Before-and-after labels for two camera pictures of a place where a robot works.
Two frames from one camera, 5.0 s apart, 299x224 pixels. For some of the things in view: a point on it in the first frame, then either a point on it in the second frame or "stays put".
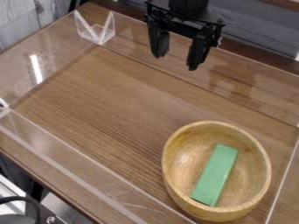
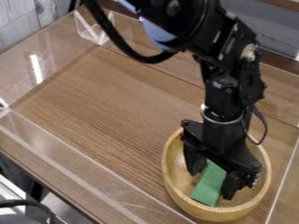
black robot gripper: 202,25 -> 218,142
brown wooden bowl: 185,159 stays put
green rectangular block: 213,179 stays put
